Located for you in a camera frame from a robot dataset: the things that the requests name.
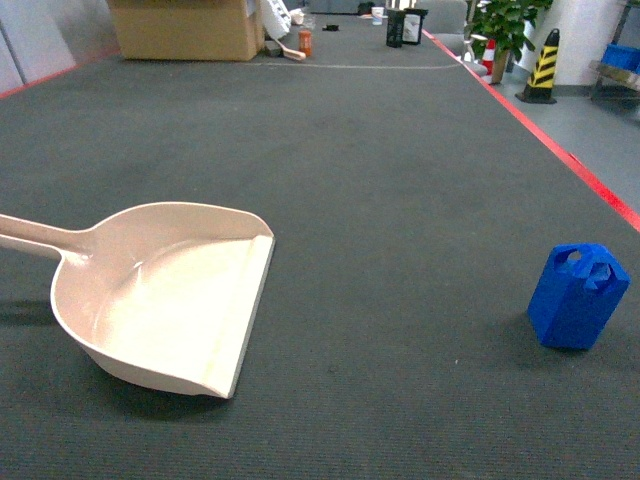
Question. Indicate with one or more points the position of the beige plastic dustpan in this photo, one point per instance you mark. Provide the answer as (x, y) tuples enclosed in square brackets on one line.
[(161, 295)]

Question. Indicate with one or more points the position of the blue 3D printed part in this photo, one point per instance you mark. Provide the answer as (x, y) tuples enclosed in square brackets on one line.
[(579, 289)]

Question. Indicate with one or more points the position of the blue bin on shelf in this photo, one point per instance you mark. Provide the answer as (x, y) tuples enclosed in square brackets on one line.
[(621, 57)]

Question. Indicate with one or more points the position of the beige brush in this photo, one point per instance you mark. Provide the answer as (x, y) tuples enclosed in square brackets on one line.
[(291, 53)]

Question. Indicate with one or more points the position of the orange can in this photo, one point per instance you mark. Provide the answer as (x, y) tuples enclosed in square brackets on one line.
[(305, 42)]

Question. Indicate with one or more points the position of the white paper cup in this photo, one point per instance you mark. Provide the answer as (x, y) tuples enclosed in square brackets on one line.
[(377, 15)]

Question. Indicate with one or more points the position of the black bin left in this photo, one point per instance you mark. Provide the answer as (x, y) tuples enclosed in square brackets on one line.
[(394, 29)]

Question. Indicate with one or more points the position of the black and white bin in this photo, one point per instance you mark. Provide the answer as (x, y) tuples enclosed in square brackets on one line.
[(413, 21)]

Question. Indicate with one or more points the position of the large cardboard box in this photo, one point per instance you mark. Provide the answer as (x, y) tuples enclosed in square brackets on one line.
[(217, 30)]

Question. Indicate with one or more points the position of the red white traffic cone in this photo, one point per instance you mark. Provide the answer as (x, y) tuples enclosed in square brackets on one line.
[(487, 59)]

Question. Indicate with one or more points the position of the grey office chair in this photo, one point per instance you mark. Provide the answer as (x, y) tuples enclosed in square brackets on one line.
[(445, 22)]

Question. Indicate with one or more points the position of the yellow black striped bollard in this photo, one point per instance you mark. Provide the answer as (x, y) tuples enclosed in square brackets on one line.
[(539, 86)]

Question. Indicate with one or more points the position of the green potted plant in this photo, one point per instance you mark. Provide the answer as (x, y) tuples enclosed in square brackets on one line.
[(505, 22)]

